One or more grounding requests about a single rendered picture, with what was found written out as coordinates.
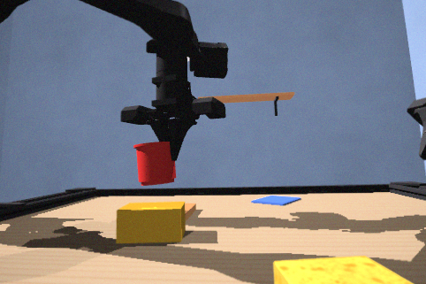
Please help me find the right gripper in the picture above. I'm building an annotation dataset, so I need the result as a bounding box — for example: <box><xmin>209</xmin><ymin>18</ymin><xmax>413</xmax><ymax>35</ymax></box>
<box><xmin>407</xmin><ymin>97</ymin><xmax>426</xmax><ymax>160</ymax></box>

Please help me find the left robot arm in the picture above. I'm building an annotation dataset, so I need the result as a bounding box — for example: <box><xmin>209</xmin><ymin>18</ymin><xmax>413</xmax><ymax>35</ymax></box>
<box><xmin>0</xmin><ymin>0</ymin><xmax>228</xmax><ymax>79</ymax></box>

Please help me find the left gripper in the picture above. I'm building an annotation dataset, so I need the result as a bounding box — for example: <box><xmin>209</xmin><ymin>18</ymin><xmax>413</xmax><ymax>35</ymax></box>
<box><xmin>121</xmin><ymin>70</ymin><xmax>225</xmax><ymax>161</ymax></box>

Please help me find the blue flat square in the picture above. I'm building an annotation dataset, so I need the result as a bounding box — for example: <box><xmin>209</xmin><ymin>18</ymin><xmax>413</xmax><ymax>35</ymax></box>
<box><xmin>251</xmin><ymin>196</ymin><xmax>301</xmax><ymax>205</ymax></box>

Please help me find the red cup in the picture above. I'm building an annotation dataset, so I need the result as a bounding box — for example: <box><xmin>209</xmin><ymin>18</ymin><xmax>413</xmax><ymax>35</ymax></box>
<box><xmin>133</xmin><ymin>142</ymin><xmax>176</xmax><ymax>186</ymax></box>

